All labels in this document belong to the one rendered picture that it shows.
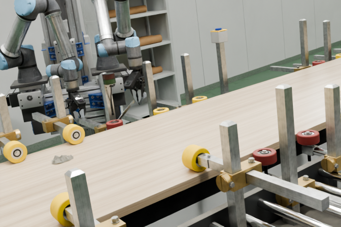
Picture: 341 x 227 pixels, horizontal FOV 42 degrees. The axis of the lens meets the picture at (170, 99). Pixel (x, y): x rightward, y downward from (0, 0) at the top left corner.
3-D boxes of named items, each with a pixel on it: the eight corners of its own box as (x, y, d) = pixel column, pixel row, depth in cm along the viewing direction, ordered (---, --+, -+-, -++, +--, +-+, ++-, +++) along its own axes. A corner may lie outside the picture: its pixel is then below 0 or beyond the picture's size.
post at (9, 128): (17, 196, 205) (-6, 94, 193) (25, 193, 207) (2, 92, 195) (20, 198, 202) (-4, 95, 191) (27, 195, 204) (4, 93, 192)
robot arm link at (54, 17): (45, -6, 264) (74, 73, 269) (31, -4, 255) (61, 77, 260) (58, -13, 258) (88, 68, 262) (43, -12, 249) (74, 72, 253)
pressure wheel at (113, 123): (106, 144, 218) (102, 121, 215) (121, 139, 222) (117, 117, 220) (114, 147, 212) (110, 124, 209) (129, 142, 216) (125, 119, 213)
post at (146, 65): (154, 148, 245) (141, 61, 234) (159, 146, 247) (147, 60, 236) (157, 149, 242) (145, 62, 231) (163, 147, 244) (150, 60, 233)
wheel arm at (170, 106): (156, 108, 274) (156, 101, 273) (161, 107, 276) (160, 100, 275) (201, 119, 239) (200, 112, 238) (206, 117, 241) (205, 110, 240)
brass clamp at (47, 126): (42, 131, 209) (40, 120, 208) (69, 123, 216) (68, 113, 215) (47, 133, 204) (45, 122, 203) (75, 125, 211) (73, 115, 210)
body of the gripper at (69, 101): (78, 106, 256) (75, 85, 254) (85, 108, 249) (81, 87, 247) (66, 109, 252) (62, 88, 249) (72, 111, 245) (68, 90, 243)
